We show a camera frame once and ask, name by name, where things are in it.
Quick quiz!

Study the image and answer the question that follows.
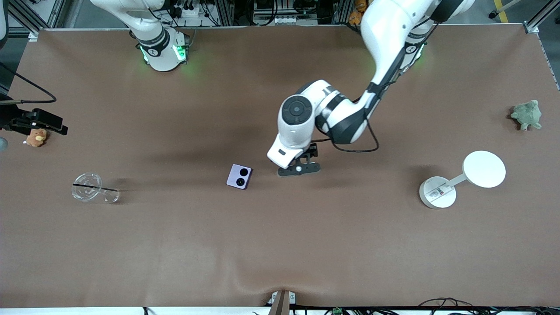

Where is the purple flip phone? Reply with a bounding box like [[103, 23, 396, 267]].
[[226, 164, 253, 190]]

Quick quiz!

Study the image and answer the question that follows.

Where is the brown plush toy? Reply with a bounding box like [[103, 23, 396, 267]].
[[24, 129, 49, 147]]

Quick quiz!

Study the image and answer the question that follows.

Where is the clear glass with straw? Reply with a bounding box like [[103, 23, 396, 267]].
[[72, 173, 120, 204]]

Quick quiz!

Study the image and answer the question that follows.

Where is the thin black stick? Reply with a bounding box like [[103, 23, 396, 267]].
[[72, 183, 119, 192]]

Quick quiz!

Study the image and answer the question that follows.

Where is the orange plush toys pile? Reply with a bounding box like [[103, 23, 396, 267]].
[[348, 0, 369, 25]]

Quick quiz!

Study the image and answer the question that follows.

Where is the white round desk lamp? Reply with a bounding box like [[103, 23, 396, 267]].
[[419, 150, 507, 210]]

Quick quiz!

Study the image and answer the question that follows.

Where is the white power strip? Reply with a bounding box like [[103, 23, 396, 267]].
[[174, 0, 207, 19]]

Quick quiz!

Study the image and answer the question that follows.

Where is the green plush toy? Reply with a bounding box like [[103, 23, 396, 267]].
[[510, 100, 543, 132]]

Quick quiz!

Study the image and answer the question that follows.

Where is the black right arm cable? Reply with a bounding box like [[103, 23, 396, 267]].
[[0, 61, 58, 105]]

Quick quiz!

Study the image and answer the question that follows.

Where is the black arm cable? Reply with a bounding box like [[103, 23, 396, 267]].
[[313, 118, 380, 154], [0, 61, 58, 105]]

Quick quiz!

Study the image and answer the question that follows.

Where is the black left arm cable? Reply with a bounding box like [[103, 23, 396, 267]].
[[313, 118, 380, 154]]

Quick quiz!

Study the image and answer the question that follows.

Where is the aluminium frame profile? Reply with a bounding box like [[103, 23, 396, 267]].
[[7, 0, 42, 41], [523, 0, 560, 34]]

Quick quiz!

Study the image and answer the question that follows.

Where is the metal table edge bracket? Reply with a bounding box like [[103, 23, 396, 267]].
[[267, 290, 296, 315]]

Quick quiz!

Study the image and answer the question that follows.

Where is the black cable bundle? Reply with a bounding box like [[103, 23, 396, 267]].
[[418, 297, 560, 315]]

